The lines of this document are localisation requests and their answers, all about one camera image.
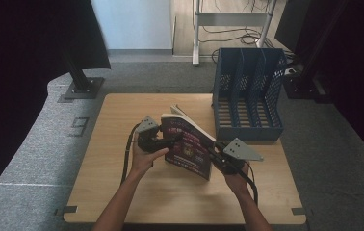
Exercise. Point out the black stand base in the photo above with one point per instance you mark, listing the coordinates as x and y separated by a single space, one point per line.
302 88
82 83

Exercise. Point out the purple paperback book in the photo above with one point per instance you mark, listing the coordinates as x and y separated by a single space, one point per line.
188 144

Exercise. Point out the grey floor outlet cover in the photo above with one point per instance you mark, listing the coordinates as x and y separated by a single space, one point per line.
80 126

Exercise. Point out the person's left hand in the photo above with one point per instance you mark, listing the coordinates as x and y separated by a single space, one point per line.
143 160

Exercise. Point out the white metal desk frame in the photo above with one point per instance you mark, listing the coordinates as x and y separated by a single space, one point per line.
229 19

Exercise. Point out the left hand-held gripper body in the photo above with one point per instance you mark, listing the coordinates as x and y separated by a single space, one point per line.
148 136

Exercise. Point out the dark curtain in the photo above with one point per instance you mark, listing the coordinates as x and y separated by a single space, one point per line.
347 64
26 80

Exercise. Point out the person's right hand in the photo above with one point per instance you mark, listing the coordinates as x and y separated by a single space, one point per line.
234 181

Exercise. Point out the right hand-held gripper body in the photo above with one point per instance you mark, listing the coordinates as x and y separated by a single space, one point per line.
234 154

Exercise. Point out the blue plastic file rack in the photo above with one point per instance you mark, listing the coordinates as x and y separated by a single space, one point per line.
247 96

